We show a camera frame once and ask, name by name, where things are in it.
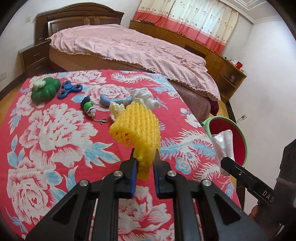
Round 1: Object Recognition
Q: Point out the dark wooden nightstand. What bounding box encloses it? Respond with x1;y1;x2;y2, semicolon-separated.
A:
18;40;51;78

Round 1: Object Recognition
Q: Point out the pink checkered bedspread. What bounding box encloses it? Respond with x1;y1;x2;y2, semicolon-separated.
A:
48;24;221;101

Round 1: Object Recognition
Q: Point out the wooden bed frame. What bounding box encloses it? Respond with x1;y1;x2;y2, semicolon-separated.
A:
49;47;219;122

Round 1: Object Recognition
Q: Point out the silver foil wrapper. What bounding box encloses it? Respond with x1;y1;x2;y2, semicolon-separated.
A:
211;130;235;176

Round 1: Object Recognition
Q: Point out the cream tissue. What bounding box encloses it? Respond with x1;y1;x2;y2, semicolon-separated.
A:
109;101;125;121

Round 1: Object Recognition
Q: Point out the green clover squishy toy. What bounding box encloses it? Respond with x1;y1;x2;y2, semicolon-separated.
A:
31;77;61;103

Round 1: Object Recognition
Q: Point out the red cup on shelf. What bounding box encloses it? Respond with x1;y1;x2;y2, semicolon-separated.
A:
235;61;243;69

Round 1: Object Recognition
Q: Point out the dark wooden headboard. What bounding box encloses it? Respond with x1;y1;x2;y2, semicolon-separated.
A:
34;3;124;44

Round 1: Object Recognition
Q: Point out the green cartoon figure keychain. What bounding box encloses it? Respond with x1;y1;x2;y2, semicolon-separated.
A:
80;95;108;124

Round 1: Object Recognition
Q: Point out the red floral tablecloth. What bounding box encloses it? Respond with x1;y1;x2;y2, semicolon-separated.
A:
1;70;238;237

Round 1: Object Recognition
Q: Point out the blue handled white toy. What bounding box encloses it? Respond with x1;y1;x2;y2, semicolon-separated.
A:
99;87;160;110

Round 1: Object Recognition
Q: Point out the yellow foam fruit net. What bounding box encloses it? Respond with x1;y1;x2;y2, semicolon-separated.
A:
109;102;161;181

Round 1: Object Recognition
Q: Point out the blue fidget spinner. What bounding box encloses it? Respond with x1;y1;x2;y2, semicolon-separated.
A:
57;80;83;99

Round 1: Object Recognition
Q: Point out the red floral curtain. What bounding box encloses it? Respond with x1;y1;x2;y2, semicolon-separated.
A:
133;0;239;54

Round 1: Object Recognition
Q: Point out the red bin green rim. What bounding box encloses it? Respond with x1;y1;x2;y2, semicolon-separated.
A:
202;116;247;167

